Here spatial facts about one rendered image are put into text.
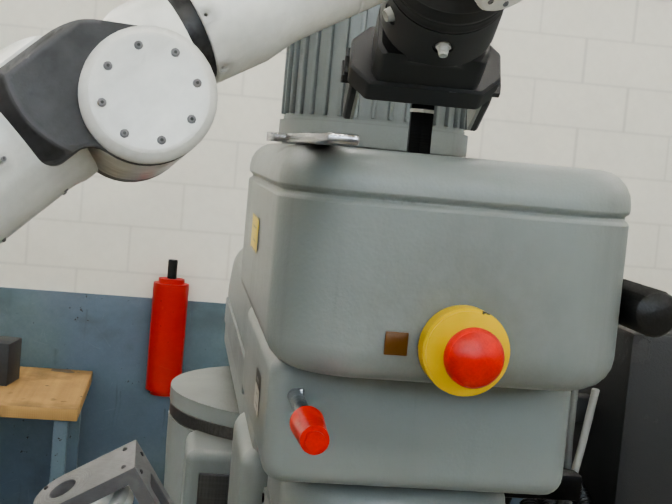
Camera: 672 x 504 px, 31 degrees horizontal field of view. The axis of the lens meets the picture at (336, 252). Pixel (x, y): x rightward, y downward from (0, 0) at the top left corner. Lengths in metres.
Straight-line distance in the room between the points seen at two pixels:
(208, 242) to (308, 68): 4.03
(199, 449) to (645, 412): 0.51
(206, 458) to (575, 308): 0.69
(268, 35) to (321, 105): 0.47
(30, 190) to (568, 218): 0.36
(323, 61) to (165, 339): 3.98
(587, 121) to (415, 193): 4.72
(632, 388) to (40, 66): 0.82
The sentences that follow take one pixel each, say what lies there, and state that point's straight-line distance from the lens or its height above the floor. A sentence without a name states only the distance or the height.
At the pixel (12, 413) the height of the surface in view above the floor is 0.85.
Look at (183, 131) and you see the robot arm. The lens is 0.68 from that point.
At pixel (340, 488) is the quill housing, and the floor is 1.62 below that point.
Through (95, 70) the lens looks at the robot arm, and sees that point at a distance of 0.68.
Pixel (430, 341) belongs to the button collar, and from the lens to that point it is 0.80.
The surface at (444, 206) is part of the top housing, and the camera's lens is 0.82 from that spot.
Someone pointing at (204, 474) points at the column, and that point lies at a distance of 1.44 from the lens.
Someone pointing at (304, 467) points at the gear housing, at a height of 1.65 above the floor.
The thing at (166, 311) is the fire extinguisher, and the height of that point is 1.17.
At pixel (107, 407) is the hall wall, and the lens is 5.34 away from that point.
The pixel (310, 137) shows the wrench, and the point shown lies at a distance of 0.81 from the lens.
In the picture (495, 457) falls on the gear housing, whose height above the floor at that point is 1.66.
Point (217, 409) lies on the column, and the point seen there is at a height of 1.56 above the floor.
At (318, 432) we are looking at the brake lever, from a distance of 0.78.
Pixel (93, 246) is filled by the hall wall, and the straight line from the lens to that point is 5.25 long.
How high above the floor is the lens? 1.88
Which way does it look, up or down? 5 degrees down
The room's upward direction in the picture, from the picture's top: 5 degrees clockwise
